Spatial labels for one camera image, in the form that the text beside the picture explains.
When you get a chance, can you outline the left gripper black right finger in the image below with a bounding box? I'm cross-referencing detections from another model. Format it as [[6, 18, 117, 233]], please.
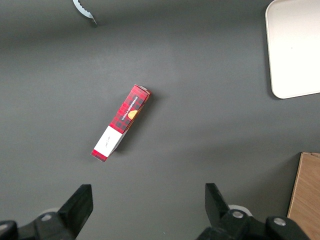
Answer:
[[197, 183, 311, 240]]

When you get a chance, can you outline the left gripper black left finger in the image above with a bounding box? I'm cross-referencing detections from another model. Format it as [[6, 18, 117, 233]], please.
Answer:
[[0, 184, 94, 240]]

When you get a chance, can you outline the cream plastic tray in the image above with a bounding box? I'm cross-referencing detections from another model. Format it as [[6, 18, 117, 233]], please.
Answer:
[[264, 0, 320, 100]]

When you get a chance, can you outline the wooden drawer cabinet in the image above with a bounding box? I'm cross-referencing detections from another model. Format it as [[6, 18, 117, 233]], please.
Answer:
[[286, 151, 320, 240]]

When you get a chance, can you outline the red plaid shortbread box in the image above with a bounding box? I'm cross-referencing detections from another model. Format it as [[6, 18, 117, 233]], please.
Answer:
[[90, 84, 153, 163]]

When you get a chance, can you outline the white serrated plastic strip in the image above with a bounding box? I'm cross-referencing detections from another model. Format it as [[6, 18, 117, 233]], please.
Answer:
[[72, 0, 98, 26]]

